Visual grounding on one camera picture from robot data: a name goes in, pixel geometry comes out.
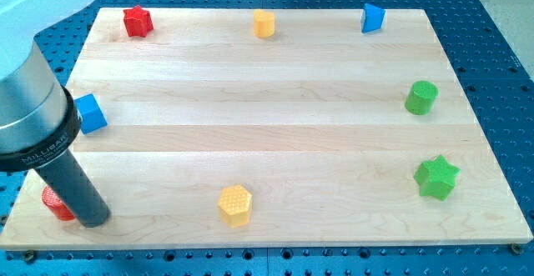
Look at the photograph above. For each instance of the blue wedge block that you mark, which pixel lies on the blue wedge block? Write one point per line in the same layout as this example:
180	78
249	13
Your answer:
372	18

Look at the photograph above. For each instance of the green cylinder block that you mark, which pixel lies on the green cylinder block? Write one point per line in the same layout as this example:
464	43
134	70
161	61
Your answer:
421	97

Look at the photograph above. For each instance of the red star block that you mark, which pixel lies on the red star block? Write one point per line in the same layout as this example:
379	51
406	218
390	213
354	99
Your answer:
137	21

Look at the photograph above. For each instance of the left board clamp screw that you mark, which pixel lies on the left board clamp screw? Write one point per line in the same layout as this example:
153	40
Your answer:
29	256

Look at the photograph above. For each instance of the red cylinder block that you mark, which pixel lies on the red cylinder block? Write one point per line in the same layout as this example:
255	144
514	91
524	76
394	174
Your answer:
54	203

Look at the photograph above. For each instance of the board clamp screw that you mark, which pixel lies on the board clamp screw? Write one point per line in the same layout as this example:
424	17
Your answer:
516	249
29	256

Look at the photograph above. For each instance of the right board clamp screw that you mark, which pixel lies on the right board clamp screw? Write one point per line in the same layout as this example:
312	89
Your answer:
516	249

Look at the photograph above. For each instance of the wooden board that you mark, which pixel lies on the wooden board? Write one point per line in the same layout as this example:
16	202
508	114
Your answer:
311	121

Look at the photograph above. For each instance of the green star block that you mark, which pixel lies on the green star block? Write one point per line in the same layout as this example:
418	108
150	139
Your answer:
436	178

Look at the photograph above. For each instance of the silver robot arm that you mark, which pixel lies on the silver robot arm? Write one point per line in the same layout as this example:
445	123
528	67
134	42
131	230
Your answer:
32	101

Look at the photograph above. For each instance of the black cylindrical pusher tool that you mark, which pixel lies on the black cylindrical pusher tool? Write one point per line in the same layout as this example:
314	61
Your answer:
55	164

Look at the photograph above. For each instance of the yellow hexagon block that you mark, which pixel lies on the yellow hexagon block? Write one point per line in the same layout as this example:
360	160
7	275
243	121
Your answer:
235	206

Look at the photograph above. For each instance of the blue cube block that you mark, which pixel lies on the blue cube block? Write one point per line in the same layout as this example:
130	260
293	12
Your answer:
92	117

